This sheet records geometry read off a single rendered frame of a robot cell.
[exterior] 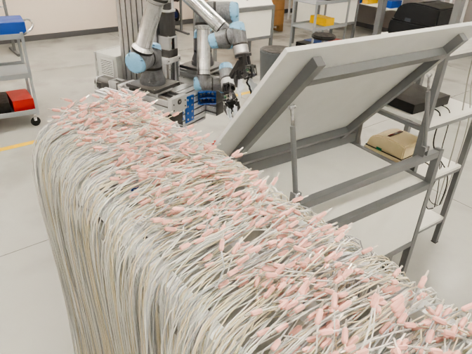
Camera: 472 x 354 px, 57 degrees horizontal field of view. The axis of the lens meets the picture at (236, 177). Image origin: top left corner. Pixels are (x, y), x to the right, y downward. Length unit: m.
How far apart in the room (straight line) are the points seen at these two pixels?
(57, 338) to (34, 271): 0.61
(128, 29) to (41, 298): 1.71
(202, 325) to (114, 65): 2.42
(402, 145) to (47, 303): 2.35
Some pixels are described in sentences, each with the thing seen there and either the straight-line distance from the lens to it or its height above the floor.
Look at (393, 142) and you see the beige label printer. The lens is 2.90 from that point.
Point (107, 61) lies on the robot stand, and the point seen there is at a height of 1.19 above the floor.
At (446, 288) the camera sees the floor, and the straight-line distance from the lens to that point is 3.21.
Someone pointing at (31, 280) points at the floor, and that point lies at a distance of 3.10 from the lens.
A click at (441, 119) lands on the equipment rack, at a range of 2.78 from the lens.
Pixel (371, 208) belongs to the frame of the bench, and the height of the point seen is 0.80.
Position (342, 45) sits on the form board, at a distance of 1.60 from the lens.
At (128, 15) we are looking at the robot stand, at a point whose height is 1.48.
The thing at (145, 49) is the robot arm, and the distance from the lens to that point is 2.42.
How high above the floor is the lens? 2.00
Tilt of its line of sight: 30 degrees down
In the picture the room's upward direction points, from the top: 2 degrees clockwise
